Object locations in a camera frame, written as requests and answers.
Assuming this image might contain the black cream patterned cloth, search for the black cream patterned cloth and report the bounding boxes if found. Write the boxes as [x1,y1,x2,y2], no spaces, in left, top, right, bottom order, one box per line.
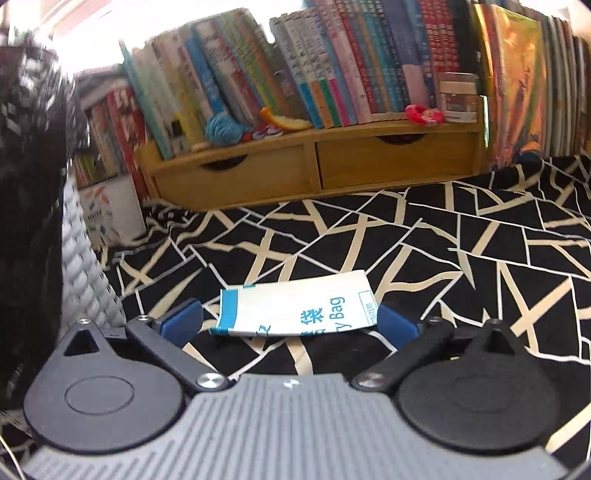
[0,154,591,467]

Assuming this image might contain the row of tall colourful paperbacks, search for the row of tall colourful paperbacks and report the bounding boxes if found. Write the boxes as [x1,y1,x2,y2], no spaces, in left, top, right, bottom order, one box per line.
[119,0,485,160]

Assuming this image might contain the blue yarn ball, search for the blue yarn ball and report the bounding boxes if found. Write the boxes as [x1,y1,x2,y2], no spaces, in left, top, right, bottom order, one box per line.
[204,113,245,147]

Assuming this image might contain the white woven waste basket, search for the white woven waste basket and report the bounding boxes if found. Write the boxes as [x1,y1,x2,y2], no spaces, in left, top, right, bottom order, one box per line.
[0,173,127,416]

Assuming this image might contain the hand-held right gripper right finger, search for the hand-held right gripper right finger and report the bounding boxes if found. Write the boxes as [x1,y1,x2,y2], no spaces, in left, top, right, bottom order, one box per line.
[351,305,520,393]

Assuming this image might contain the wooden desktop shelf with drawers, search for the wooden desktop shelf with drawers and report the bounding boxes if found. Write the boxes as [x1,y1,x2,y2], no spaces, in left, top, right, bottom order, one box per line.
[134,117,490,210]

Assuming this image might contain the white printed box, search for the white printed box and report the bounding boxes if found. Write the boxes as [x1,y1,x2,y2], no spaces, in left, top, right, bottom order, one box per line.
[78,178,145,250]

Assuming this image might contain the small red toy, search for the small red toy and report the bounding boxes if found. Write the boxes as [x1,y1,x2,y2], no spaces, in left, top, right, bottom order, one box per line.
[405,104,446,125]

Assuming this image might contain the black trash bag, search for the black trash bag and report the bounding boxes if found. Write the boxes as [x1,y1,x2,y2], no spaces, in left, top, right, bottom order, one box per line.
[0,30,90,407]

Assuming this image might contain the small labelled jar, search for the small labelled jar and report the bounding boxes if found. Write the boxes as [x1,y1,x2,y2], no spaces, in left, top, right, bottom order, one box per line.
[438,71,481,124]

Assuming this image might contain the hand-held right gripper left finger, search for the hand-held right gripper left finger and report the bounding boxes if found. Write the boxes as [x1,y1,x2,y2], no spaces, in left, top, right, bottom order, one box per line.
[62,298,232,393]

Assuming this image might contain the orange peel slice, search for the orange peel slice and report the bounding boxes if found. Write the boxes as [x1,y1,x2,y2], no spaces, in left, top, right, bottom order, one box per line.
[259,107,314,132]

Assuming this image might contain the row of thin magazines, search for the row of thin magazines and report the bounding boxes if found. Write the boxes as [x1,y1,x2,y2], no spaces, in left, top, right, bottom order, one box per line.
[471,0,591,169]

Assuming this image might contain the row of short upright books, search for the row of short upright books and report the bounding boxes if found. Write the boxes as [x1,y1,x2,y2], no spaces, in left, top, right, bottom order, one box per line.
[71,80,153,201]

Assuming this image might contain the white blue paper bag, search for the white blue paper bag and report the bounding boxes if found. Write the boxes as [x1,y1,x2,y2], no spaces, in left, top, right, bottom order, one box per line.
[209,270,379,337]

